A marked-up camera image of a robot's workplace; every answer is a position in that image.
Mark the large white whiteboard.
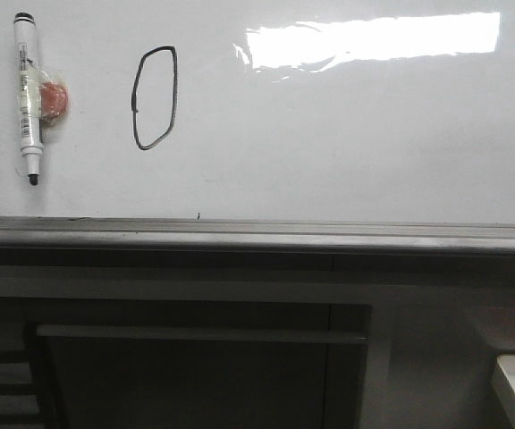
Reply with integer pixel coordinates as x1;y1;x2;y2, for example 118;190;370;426
0;1;515;223

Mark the white whiteboard marker pen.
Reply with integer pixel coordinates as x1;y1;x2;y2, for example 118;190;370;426
13;13;43;186

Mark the dark cabinet panel with rail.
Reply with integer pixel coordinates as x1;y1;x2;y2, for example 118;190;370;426
28;302;372;428

